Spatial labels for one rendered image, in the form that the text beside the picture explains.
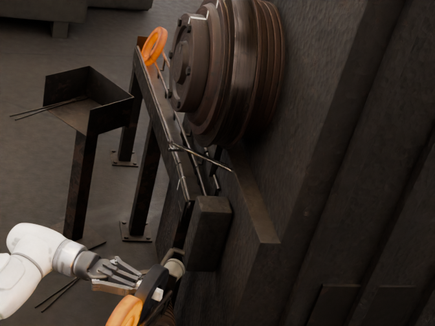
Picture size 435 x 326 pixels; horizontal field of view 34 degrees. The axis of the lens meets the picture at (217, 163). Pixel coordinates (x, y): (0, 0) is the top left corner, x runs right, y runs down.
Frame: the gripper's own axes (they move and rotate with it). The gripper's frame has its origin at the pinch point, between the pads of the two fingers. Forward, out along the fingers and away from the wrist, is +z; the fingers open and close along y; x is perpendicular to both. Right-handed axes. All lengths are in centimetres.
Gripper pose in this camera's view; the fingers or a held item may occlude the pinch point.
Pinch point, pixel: (149, 290)
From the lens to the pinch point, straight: 183.3
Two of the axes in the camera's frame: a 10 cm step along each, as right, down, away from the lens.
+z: 9.1, 3.2, -2.6
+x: 1.4, -8.4, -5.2
